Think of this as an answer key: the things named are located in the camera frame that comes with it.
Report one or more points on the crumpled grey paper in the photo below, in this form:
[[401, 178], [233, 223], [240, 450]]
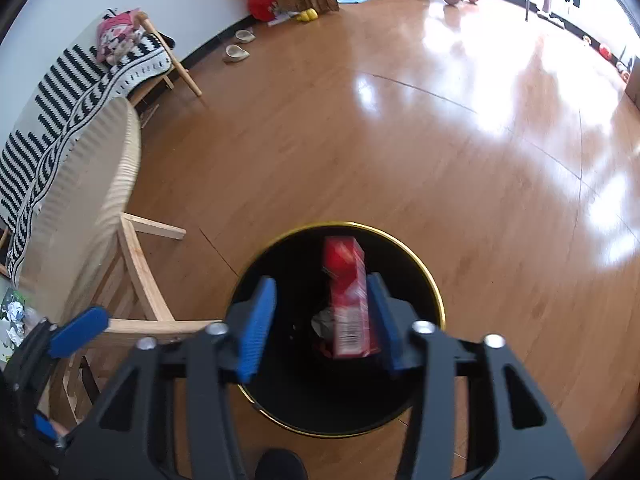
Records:
[[324, 322]]

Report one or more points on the pink printed cushion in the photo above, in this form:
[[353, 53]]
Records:
[[119, 32]]

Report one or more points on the black bin with gold rim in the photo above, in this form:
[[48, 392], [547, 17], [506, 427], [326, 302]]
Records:
[[295, 265]]

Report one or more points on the red carton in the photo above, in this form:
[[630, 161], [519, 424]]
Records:
[[346, 300]]

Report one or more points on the round wooden table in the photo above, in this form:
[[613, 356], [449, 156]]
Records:
[[95, 170]]

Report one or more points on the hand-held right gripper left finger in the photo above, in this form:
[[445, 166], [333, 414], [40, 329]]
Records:
[[256, 332]]

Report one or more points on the yellow toy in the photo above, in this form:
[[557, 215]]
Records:
[[307, 15]]

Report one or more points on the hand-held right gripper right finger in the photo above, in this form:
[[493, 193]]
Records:
[[382, 320]]

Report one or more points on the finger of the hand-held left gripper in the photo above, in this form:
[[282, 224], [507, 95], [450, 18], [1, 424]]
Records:
[[46, 428], [80, 331]]

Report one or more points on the blue white wipes packet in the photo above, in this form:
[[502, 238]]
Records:
[[14, 312]]

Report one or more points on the red bag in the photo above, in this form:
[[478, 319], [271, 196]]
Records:
[[262, 4]]

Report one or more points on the red toy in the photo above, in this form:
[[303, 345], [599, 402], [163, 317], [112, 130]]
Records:
[[605, 50]]

